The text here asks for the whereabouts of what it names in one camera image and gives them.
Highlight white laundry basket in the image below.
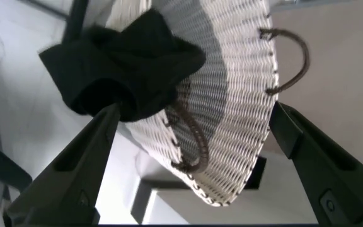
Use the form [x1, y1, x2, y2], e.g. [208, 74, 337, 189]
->
[105, 0, 311, 207]

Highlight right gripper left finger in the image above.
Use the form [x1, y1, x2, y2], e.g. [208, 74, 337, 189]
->
[7, 103, 122, 226]

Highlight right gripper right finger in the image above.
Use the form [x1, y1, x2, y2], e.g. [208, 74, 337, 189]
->
[268, 100, 363, 226]

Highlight black garment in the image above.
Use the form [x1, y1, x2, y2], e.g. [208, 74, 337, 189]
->
[38, 8, 207, 123]

